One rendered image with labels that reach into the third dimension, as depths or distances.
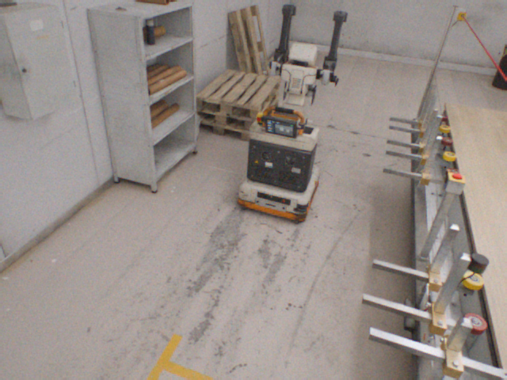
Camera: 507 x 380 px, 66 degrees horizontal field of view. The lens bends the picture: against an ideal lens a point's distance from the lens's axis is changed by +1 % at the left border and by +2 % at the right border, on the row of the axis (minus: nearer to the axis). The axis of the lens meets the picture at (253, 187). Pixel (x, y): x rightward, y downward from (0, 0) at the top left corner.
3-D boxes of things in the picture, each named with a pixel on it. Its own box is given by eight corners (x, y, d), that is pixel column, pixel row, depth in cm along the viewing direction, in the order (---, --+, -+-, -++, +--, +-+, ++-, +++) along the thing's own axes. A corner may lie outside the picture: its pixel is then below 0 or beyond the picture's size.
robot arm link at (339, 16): (333, 9, 305) (345, 11, 302) (335, 10, 317) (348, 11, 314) (322, 68, 323) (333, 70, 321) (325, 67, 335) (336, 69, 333)
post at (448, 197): (418, 260, 208) (447, 191, 184) (417, 254, 212) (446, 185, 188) (427, 262, 207) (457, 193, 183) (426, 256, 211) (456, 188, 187)
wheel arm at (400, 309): (360, 305, 165) (363, 298, 162) (361, 298, 167) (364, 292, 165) (473, 340, 154) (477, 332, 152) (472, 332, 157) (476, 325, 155)
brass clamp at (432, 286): (425, 289, 176) (428, 281, 174) (424, 269, 187) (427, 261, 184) (439, 293, 175) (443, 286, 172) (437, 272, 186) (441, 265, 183)
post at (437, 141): (413, 199, 272) (436, 137, 246) (413, 195, 275) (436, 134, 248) (419, 199, 271) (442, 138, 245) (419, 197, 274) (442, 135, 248)
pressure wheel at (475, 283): (466, 305, 172) (477, 286, 166) (451, 291, 178) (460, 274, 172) (478, 298, 176) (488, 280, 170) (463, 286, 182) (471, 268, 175)
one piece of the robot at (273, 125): (301, 144, 307) (302, 125, 288) (259, 135, 315) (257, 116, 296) (305, 134, 312) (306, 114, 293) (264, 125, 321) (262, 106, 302)
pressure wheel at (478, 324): (455, 343, 155) (465, 324, 149) (453, 327, 162) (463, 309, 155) (477, 350, 153) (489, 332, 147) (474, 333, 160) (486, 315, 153)
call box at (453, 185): (444, 192, 183) (449, 179, 179) (442, 185, 189) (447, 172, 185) (459, 196, 182) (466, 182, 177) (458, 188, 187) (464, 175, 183)
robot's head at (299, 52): (312, 61, 307) (317, 44, 309) (287, 57, 312) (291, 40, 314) (313, 70, 321) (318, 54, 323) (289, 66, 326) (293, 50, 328)
